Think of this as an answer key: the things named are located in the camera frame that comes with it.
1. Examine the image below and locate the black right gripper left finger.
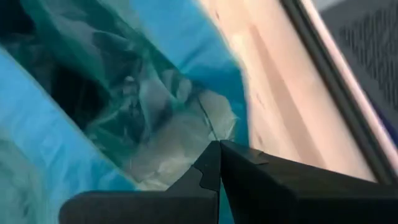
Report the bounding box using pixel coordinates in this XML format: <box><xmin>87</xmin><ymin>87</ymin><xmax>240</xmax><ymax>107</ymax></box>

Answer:
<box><xmin>58</xmin><ymin>140</ymin><xmax>221</xmax><ymax>224</ymax></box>

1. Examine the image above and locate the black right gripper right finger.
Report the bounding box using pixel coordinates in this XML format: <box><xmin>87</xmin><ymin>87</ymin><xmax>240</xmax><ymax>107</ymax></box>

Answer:
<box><xmin>219</xmin><ymin>139</ymin><xmax>398</xmax><ymax>224</ymax></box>

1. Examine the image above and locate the teal plastic trash bag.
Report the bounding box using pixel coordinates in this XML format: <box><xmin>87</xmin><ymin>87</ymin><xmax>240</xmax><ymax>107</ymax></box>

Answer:
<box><xmin>0</xmin><ymin>0</ymin><xmax>250</xmax><ymax>224</ymax></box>

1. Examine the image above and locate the black perforated computer case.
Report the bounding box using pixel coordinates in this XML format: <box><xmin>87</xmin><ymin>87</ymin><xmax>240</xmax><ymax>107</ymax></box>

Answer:
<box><xmin>320</xmin><ymin>0</ymin><xmax>398</xmax><ymax>138</ymax></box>

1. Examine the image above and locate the black metal table frame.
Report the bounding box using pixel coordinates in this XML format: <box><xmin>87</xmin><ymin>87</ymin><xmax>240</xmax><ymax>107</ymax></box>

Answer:
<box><xmin>279</xmin><ymin>0</ymin><xmax>398</xmax><ymax>186</ymax></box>

